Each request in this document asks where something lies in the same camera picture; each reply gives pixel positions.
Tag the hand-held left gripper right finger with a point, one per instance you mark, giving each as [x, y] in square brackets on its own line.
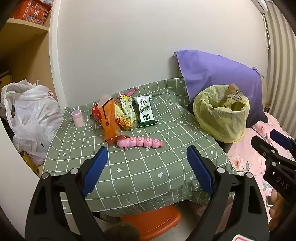
[201, 169]

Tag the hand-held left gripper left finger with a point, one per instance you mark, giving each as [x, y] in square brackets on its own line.
[96, 171]

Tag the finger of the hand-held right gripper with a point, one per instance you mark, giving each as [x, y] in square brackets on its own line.
[261, 146]
[281, 138]

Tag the orange snack packet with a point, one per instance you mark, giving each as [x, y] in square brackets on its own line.
[109, 125]

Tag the yellow plastic bin bag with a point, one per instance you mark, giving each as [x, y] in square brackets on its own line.
[215, 120]

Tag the person's right hand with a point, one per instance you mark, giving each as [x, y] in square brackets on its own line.
[276, 217]

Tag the pink floral blanket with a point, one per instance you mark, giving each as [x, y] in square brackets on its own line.
[245, 157]

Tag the green checked tablecloth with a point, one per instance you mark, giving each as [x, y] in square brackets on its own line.
[138, 166]

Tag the pink caterpillar toy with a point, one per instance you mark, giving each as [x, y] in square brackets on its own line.
[138, 141]

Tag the pink cup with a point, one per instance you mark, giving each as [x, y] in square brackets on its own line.
[78, 119]

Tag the red round tin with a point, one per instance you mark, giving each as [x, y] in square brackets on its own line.
[96, 112]

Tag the brown paper bag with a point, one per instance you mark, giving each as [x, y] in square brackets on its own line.
[233, 92]

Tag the yellow can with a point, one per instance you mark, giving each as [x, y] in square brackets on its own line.
[30, 162]

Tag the dark fuzzy object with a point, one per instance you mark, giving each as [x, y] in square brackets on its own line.
[122, 233]

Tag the striped curtain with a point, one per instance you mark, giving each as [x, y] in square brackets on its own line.
[281, 69]

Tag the orange stool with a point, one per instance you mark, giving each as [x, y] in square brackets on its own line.
[152, 220]

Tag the yellow white snack packet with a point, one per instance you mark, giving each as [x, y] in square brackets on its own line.
[127, 106]

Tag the white plastic bag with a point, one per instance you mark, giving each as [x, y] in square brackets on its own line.
[34, 111]

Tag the purple cloth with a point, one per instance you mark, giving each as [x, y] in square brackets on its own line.
[215, 69]

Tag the wooden shelf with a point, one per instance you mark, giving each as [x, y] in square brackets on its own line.
[25, 26]

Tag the orange plastic basket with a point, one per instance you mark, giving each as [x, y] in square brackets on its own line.
[30, 10]

